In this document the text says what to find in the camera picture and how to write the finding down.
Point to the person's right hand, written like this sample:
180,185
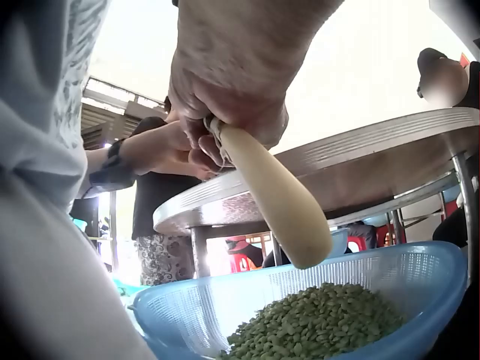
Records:
232,67

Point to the person's left hand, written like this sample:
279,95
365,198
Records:
161,144

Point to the person's left fingers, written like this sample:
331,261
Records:
200,168

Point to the person's right fingers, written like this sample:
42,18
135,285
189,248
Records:
200,138

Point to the black wrist band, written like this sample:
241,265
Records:
112,170

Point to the slatted metal awning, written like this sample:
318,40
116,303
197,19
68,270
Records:
108,116

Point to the person's body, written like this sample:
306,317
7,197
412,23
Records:
41,93

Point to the round metal table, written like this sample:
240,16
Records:
367,165

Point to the red plastic stool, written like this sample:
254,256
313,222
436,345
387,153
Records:
385,234
354,244

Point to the person's legs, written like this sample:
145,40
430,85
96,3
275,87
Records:
56,292

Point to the pile of green seeds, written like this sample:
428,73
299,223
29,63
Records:
322,322

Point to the blue plastic colander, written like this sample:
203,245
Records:
420,277

